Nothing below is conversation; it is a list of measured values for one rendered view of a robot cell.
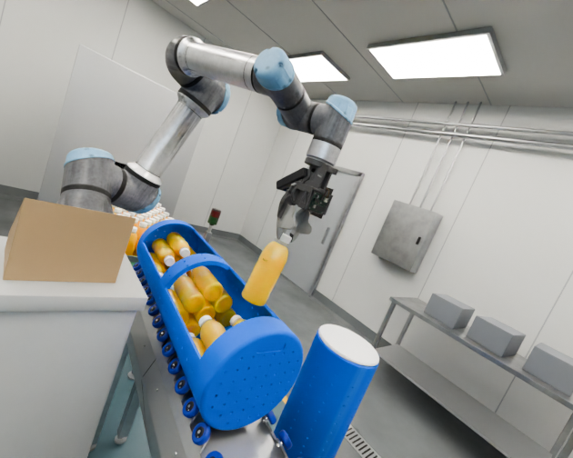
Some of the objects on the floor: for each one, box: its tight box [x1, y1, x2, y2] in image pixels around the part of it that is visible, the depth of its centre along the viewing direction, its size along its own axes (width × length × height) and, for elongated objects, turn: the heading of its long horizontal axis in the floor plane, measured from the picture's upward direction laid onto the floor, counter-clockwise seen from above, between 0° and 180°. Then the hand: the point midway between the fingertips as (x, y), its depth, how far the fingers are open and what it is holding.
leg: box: [115, 382, 139, 444], centre depth 149 cm, size 6×6×63 cm
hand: (285, 234), depth 75 cm, fingers closed on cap, 4 cm apart
